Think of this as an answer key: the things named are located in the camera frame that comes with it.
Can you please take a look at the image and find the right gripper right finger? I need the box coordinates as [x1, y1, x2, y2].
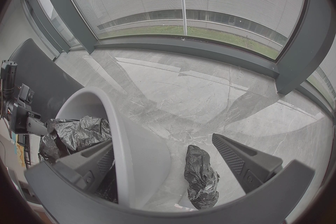
[212, 133, 284, 195]

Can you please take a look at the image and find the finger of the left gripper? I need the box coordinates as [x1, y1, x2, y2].
[31, 117, 49, 136]

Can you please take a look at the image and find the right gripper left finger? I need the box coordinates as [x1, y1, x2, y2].
[54, 139, 115, 196]

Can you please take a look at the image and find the black plastic bag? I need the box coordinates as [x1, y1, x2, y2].
[39, 116, 118, 204]

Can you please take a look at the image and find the white trash bin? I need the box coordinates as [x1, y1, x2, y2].
[56, 86, 172, 210]

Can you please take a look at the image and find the crumpled black plastic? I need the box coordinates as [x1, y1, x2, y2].
[184, 145, 220, 210]

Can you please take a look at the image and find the dark grey round chair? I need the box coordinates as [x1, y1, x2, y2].
[9, 38, 85, 122]

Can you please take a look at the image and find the crumpled white paper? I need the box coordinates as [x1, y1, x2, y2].
[173, 198, 196, 211]

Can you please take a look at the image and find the window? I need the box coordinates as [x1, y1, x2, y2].
[20, 0, 336, 108]

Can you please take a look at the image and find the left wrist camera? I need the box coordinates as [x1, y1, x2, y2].
[18, 83, 35, 110]

